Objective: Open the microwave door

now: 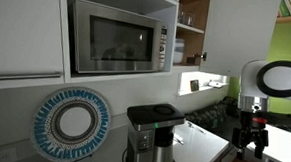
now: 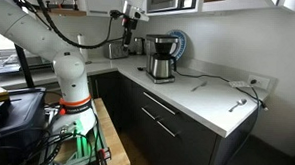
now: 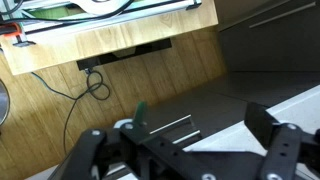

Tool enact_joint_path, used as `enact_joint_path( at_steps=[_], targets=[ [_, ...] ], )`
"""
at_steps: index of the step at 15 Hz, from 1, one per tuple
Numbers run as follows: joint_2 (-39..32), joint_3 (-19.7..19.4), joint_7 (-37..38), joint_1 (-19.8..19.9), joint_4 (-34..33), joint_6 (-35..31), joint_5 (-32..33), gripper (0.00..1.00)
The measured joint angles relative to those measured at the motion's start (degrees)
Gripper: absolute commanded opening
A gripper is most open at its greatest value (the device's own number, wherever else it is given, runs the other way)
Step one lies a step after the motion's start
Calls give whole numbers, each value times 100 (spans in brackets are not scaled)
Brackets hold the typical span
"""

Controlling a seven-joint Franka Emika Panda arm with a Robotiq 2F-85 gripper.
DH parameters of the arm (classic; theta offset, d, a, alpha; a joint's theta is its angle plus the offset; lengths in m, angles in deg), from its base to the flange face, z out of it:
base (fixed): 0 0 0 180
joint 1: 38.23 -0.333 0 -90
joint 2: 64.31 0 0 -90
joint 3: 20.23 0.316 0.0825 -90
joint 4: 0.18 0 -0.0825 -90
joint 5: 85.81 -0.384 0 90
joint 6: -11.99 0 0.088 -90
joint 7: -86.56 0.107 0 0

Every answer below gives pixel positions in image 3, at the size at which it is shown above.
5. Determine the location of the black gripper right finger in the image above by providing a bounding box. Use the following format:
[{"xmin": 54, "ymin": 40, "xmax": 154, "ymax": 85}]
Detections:
[{"xmin": 244, "ymin": 103, "xmax": 320, "ymax": 180}]

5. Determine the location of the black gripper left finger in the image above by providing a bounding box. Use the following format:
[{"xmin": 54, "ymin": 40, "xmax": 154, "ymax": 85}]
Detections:
[{"xmin": 49, "ymin": 123, "xmax": 217, "ymax": 180}]

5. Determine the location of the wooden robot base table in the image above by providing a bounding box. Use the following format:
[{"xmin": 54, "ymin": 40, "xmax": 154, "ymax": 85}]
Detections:
[{"xmin": 1, "ymin": 0, "xmax": 218, "ymax": 75}]

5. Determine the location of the dark kitchen base cabinet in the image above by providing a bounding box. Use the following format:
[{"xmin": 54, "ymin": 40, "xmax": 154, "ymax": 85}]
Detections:
[{"xmin": 146, "ymin": 0, "xmax": 320, "ymax": 135}]

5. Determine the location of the orange clamp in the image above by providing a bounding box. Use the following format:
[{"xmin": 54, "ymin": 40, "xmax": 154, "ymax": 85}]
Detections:
[{"xmin": 0, "ymin": 23, "xmax": 22, "ymax": 36}]

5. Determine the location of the black power cable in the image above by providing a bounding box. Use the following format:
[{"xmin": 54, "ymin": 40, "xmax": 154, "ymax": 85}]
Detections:
[{"xmin": 30, "ymin": 69, "xmax": 111, "ymax": 155}]

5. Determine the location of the steel drawer handle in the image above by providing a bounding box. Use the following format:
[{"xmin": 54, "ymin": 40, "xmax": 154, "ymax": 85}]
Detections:
[
  {"xmin": 150, "ymin": 114, "xmax": 192, "ymax": 134},
  {"xmin": 172, "ymin": 130, "xmax": 202, "ymax": 144}
]

